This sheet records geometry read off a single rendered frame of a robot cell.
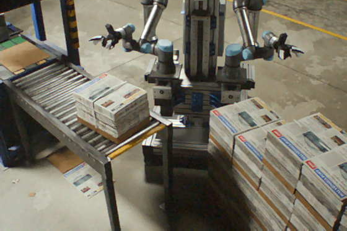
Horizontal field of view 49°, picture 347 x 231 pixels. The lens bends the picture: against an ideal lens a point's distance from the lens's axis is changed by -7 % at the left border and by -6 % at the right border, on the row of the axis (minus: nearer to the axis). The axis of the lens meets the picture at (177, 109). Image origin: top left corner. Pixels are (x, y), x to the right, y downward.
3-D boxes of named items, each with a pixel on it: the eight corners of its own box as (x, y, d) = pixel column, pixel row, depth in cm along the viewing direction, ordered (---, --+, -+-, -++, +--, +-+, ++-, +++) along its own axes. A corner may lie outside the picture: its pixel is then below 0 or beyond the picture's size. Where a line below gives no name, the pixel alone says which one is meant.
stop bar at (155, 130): (165, 127, 252) (165, 124, 251) (111, 161, 226) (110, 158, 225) (162, 125, 254) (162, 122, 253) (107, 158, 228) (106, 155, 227)
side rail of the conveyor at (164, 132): (173, 137, 264) (173, 121, 257) (167, 140, 260) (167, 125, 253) (62, 68, 340) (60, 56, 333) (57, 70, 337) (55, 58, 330)
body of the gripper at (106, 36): (109, 50, 259) (121, 43, 268) (109, 39, 254) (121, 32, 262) (100, 46, 262) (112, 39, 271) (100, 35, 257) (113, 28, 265)
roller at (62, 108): (105, 93, 294) (105, 87, 291) (51, 120, 267) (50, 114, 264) (101, 90, 297) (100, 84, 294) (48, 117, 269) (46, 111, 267)
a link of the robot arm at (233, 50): (222, 59, 299) (222, 43, 292) (238, 57, 303) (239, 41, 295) (228, 67, 290) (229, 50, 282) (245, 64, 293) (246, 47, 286)
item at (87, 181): (115, 181, 325) (115, 180, 324) (87, 199, 308) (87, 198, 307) (88, 160, 346) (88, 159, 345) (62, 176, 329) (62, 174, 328)
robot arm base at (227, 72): (222, 68, 309) (222, 57, 303) (241, 69, 307) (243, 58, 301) (221, 78, 297) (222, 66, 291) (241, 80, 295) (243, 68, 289)
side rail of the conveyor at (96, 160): (113, 175, 234) (110, 160, 227) (105, 179, 231) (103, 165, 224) (11, 91, 311) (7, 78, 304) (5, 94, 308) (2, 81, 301)
